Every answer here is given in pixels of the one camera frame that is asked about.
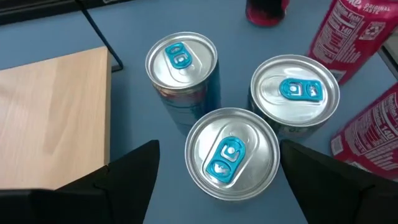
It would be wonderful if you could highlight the wooden shelf black wire frame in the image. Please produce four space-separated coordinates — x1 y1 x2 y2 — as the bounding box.
0 0 124 191

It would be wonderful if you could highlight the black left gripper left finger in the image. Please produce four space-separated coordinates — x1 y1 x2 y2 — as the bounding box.
0 139 161 224

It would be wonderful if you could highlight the silver blue slim can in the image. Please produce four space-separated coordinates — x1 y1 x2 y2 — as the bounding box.
247 54 341 141
144 30 222 136
184 107 281 202

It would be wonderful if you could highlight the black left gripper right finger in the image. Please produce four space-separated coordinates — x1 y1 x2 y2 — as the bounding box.
279 139 398 224

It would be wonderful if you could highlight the red soda can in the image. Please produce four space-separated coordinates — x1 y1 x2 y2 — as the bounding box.
330 82 398 182
307 0 398 86
244 0 290 28

